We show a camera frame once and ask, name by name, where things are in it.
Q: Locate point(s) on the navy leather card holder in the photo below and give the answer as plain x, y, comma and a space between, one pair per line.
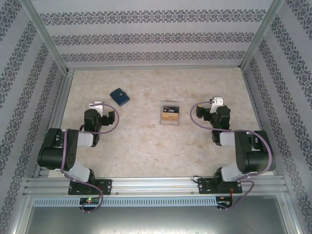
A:
119, 96

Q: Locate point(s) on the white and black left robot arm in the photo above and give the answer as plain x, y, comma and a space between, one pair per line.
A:
56, 156

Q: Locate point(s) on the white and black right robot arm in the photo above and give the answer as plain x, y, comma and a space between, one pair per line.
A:
258, 156

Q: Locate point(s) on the black VIP card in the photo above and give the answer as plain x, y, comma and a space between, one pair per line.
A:
170, 109

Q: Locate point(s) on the gold plastic card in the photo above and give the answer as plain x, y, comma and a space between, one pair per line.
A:
170, 117

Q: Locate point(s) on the clear acrylic box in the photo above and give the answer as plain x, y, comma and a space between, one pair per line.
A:
169, 123

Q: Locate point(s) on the left circuit board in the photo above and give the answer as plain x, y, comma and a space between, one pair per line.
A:
90, 201

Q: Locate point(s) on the circuit board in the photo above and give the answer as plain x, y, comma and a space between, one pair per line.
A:
90, 201
224, 203

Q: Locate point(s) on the right circuit board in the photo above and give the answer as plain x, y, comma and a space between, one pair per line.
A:
224, 203

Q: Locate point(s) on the grey metal tray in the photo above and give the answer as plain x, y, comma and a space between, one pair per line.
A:
156, 221

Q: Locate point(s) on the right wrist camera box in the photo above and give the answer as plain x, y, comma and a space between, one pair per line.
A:
217, 101

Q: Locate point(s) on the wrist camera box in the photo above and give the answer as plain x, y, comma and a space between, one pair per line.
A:
96, 104
217, 101

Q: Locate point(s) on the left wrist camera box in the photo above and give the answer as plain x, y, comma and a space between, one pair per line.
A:
96, 104

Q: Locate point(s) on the aluminium side rail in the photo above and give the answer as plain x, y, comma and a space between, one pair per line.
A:
62, 97

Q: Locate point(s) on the aluminium back frame beam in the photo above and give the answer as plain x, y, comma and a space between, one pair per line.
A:
156, 68

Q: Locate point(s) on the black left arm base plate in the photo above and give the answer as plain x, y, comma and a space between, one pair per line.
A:
107, 186

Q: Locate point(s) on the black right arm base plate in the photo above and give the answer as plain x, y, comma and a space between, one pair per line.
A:
203, 186

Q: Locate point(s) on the aluminium mounting rail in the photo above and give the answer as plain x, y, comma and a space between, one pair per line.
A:
156, 186

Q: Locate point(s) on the aluminium right frame post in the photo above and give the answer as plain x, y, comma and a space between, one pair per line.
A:
262, 31

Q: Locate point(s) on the aluminium frame post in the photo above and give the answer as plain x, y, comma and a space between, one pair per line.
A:
262, 31
45, 31

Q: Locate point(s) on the aluminium left frame post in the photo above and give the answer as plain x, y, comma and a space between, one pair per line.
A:
45, 31

